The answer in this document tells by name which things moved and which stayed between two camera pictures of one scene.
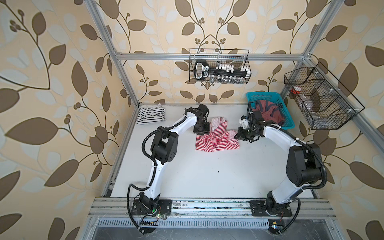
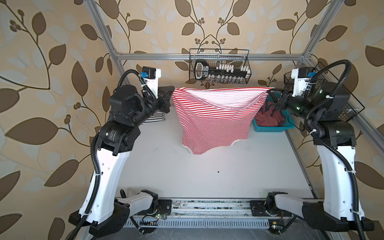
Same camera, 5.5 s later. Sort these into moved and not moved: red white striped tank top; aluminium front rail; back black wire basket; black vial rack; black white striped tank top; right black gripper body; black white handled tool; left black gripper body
Moved: red white striped tank top; left black gripper body; right black gripper body
Not moved: black white handled tool; black white striped tank top; aluminium front rail; black vial rack; back black wire basket
